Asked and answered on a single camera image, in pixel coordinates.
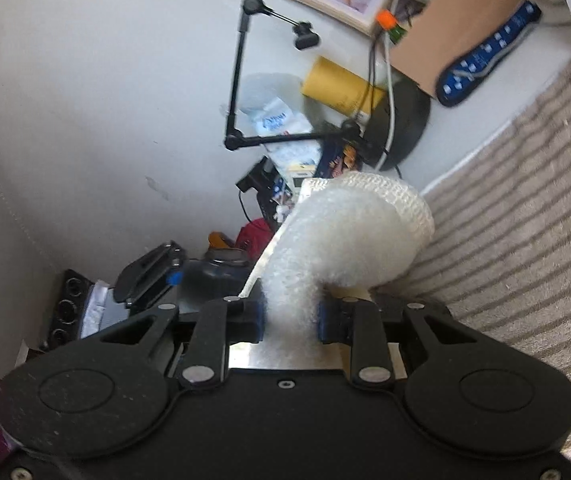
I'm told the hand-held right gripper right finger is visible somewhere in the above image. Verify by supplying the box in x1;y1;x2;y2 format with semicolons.
317;296;481;391

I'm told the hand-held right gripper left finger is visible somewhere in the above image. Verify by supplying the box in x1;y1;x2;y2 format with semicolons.
98;296;268;392

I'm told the white cleaning cloth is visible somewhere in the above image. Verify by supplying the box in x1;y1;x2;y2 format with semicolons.
238;171;436;361

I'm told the dark plastic jar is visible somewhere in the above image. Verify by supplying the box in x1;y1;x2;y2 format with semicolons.
184;247;257;307

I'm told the red cloth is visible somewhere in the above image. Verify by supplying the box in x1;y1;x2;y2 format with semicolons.
236;220;280;262

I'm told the dark blue cookie packet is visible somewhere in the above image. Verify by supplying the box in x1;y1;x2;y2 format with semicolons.
315;142;366;179

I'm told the white tissue pack bag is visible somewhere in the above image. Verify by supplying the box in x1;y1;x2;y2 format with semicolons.
238;72;326;161

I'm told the striped beige towel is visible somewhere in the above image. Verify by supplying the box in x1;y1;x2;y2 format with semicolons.
405;42;571;476

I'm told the yellow cardboard tube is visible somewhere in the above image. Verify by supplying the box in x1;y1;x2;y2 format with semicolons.
300;56;389;123

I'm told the orange capped bottle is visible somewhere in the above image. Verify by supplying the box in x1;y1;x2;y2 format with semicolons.
376;9;409;43

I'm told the large cardboard box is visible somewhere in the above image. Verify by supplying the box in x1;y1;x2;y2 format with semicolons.
388;0;539;101

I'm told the white cable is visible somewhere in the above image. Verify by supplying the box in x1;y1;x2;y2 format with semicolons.
373;35;397;171

